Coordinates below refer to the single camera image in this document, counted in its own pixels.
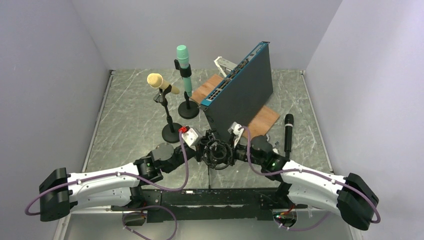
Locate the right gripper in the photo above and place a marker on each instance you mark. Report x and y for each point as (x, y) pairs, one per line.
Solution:
(234, 151)

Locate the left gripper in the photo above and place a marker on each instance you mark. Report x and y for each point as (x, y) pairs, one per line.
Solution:
(199, 152)

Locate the black shock mount tripod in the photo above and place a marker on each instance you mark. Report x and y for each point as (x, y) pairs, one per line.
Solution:
(215, 153)

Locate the black microphone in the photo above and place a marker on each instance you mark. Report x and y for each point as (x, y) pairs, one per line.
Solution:
(288, 134)

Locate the yellow microphone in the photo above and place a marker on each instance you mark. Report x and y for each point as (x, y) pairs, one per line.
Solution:
(156, 81)

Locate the green microphone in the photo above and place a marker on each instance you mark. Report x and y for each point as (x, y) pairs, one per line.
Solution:
(182, 56)

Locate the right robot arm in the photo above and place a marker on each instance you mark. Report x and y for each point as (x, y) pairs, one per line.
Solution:
(349, 197)

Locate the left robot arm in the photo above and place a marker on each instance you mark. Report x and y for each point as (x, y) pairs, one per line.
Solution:
(62, 192)

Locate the wooden board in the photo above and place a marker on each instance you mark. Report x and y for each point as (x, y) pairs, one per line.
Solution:
(260, 124)

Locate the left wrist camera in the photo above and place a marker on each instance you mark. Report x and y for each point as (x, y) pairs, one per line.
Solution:
(190, 136)

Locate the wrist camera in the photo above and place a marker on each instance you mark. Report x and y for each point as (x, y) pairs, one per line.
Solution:
(236, 130)
(190, 136)

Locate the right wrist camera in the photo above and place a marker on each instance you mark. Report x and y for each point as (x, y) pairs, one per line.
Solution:
(236, 130)

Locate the blue network switch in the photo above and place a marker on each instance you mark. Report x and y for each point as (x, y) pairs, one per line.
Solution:
(241, 94)

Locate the black base frame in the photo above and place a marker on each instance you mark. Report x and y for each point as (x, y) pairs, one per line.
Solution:
(211, 204)

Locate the white metal bracket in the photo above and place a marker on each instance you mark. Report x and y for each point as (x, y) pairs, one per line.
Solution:
(224, 66)

